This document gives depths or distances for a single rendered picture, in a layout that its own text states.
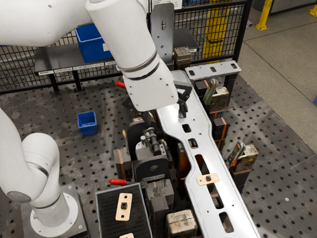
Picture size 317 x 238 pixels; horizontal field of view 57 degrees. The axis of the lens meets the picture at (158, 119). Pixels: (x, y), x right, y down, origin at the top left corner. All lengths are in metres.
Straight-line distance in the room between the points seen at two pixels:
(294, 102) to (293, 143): 1.38
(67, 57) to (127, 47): 1.15
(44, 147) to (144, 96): 0.48
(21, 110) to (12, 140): 1.06
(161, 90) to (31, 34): 0.27
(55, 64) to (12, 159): 0.83
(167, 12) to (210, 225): 0.95
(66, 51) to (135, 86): 1.15
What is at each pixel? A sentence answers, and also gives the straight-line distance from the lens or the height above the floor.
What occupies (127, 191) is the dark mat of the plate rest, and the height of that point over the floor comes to 1.16.
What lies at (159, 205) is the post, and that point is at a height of 1.10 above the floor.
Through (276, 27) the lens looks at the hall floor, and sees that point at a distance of 4.21.
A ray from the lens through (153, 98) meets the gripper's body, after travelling 0.63.
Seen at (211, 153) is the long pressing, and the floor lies 1.00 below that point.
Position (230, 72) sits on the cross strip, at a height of 1.00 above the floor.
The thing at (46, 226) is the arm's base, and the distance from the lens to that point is 1.32.
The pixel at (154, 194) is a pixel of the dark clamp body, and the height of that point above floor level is 1.08.
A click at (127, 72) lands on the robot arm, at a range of 0.58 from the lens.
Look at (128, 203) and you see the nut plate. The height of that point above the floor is 1.16.
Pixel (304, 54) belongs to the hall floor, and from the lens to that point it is 3.81.
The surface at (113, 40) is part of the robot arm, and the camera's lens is 0.54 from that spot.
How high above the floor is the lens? 1.96
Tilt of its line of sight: 48 degrees down
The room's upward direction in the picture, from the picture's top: straight up
